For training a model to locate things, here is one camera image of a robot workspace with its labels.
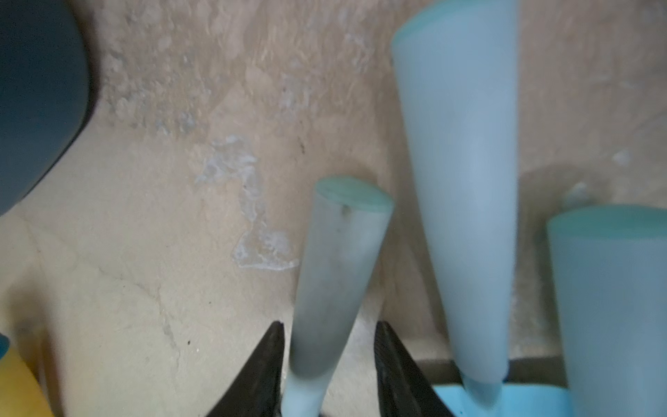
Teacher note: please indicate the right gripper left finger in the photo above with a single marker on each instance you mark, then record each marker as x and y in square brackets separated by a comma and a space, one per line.
[256, 390]

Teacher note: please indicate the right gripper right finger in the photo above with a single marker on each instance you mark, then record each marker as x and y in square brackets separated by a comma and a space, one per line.
[403, 390]

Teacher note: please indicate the blue shovel large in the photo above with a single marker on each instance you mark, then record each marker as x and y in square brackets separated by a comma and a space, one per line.
[348, 224]

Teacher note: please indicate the dark blue storage box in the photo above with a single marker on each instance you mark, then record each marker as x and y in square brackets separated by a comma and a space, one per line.
[45, 90]

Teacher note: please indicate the blue shovel rightmost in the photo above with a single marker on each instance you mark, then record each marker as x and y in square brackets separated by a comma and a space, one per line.
[609, 274]

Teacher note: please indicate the blue shovel near right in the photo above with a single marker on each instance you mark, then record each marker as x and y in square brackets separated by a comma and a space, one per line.
[456, 68]

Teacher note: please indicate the hidden green shovel yellow handle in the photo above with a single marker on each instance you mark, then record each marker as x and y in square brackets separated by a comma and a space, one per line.
[21, 395]

